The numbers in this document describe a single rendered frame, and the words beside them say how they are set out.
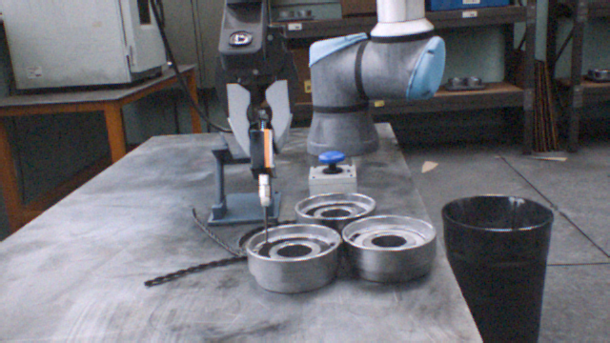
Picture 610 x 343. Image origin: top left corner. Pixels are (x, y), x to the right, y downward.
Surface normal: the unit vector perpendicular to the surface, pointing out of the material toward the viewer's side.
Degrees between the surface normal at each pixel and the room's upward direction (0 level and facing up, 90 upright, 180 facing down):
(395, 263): 90
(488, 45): 90
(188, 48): 90
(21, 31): 90
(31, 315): 0
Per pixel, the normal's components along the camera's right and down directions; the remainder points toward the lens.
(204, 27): -0.05, 0.26
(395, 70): -0.47, 0.34
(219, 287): -0.07, -0.96
